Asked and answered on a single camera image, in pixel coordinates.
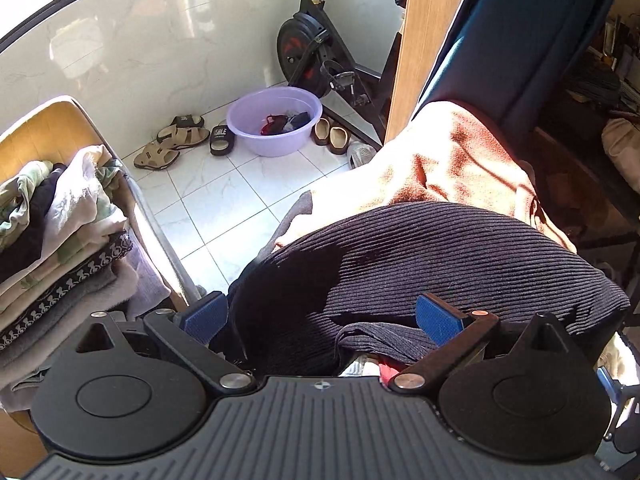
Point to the brown sandal left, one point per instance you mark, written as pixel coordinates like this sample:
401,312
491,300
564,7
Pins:
154,157

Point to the tan house slippers pair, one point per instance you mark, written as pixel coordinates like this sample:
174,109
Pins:
335,137

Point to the beige drawstring cosmetic bag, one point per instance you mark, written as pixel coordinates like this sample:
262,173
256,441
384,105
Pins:
620,140

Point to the purple plastic basin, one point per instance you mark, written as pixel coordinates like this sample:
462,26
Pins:
276,121

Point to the red garment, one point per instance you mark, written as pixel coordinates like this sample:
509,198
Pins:
389,368

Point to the black exercise bike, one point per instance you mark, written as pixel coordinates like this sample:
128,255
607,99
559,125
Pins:
313,56

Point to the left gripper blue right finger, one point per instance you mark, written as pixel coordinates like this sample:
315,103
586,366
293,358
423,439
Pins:
458,337

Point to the teal blue curtain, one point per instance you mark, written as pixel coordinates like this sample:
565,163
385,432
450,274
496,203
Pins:
504,57

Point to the black slide slipper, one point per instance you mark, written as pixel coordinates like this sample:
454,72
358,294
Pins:
221,140

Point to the black ribbed knit garment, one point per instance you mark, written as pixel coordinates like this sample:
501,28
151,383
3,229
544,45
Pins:
352,287

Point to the orange brown blanket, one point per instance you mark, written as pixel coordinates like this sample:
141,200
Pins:
448,153

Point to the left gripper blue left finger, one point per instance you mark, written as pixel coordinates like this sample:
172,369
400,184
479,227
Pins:
183,339

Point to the stack of folded clothes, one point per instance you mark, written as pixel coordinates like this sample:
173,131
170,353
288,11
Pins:
84,266

